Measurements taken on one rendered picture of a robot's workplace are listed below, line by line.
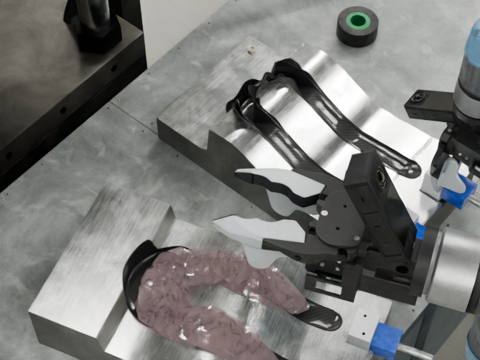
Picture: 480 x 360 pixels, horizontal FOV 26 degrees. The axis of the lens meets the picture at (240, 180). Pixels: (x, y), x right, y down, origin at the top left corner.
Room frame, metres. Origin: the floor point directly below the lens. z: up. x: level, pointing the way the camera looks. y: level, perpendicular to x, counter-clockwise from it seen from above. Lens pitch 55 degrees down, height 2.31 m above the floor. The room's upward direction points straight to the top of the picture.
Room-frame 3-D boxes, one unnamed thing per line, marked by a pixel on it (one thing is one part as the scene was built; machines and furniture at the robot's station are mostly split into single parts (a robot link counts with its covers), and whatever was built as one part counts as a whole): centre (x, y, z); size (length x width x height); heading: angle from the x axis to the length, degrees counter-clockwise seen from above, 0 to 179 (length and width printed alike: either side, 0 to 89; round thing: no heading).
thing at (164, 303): (0.77, 0.03, 0.90); 0.26 x 0.18 x 0.08; 67
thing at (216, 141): (1.09, -0.13, 0.87); 0.50 x 0.26 x 0.14; 50
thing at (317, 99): (1.07, -0.13, 0.92); 0.35 x 0.16 x 0.09; 50
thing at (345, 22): (1.41, -0.23, 0.82); 0.08 x 0.08 x 0.04
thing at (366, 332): (0.71, -0.23, 0.85); 0.13 x 0.05 x 0.05; 67
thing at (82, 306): (0.76, 0.04, 0.85); 0.50 x 0.26 x 0.11; 67
